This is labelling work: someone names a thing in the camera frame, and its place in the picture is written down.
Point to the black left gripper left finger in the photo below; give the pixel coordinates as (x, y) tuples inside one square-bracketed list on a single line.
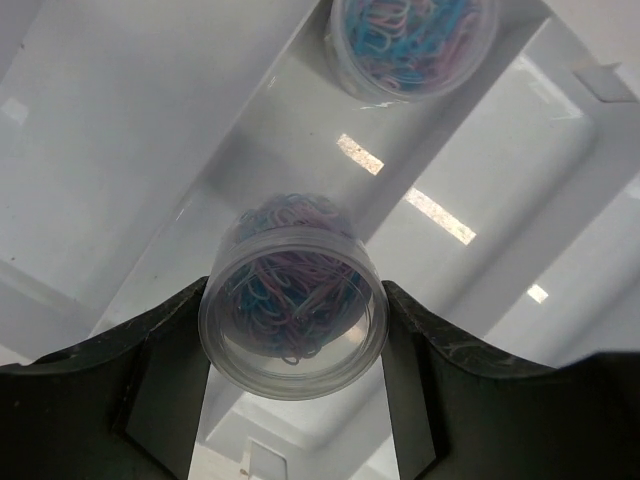
[(124, 404)]

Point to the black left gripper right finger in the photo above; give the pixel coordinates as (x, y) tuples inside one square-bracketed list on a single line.
[(461, 408)]

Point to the clear clip jar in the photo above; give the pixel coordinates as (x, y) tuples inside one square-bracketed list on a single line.
[(293, 308), (402, 51)]

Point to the white compartment tray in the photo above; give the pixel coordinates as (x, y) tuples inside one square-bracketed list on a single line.
[(134, 134)]

